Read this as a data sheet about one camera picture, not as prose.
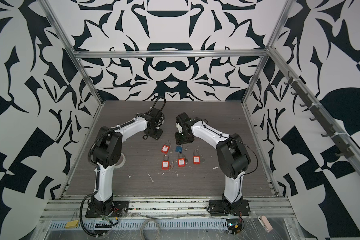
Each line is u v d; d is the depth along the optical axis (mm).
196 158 898
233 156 491
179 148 949
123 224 712
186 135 776
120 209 729
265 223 685
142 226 700
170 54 932
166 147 939
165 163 880
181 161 891
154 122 800
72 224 708
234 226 708
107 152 543
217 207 744
